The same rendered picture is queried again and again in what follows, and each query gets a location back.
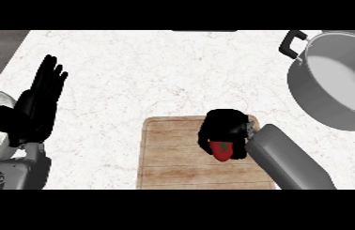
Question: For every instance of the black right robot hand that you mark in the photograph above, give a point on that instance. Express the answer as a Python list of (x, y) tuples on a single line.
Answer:
[(223, 124)]

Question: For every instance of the wooden cutting board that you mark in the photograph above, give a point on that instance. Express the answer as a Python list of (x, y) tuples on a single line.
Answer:
[(185, 158)]

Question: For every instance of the grey metal pot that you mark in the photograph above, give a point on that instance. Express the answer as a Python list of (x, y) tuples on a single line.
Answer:
[(322, 80)]

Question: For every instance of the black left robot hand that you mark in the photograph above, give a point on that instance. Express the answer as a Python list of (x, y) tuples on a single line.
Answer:
[(37, 102)]

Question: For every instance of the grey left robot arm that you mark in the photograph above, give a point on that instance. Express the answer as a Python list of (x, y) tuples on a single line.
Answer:
[(21, 169)]

